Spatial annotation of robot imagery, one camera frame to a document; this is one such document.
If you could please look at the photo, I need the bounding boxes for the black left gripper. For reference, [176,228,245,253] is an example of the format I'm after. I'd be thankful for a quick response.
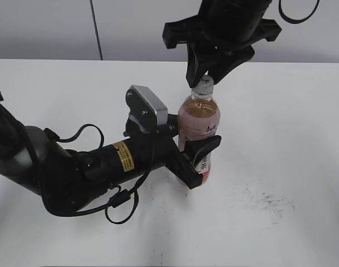
[82,114,222,189]

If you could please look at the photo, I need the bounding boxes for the white bottle cap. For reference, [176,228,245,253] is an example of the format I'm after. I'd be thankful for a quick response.
[191,75,214,96]

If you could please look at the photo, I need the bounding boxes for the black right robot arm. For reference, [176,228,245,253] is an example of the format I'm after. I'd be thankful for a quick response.
[163,0,282,88]

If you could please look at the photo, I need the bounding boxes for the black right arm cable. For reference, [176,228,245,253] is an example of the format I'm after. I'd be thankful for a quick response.
[278,0,321,23]

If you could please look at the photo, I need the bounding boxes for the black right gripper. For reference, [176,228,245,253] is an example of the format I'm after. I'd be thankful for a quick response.
[162,11,282,87]

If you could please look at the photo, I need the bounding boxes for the pink oolong tea bottle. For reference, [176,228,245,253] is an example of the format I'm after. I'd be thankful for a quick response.
[174,88,222,190]

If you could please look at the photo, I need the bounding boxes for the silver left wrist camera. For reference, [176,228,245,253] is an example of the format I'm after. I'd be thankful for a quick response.
[125,85,168,134]

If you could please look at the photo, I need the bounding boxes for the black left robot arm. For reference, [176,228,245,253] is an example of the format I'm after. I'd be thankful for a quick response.
[0,85,222,217]

